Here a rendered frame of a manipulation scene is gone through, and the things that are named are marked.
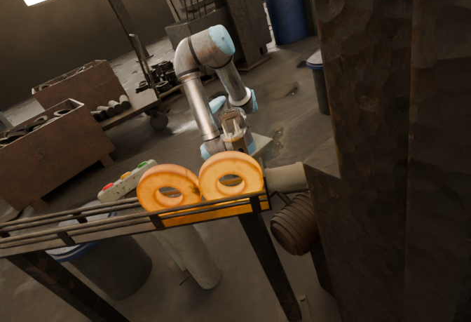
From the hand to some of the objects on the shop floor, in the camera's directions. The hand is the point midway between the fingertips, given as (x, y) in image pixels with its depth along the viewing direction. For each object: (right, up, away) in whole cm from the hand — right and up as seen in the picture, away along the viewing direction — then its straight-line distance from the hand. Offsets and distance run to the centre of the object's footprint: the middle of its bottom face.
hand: (233, 140), depth 75 cm
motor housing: (+37, -59, +25) cm, 74 cm away
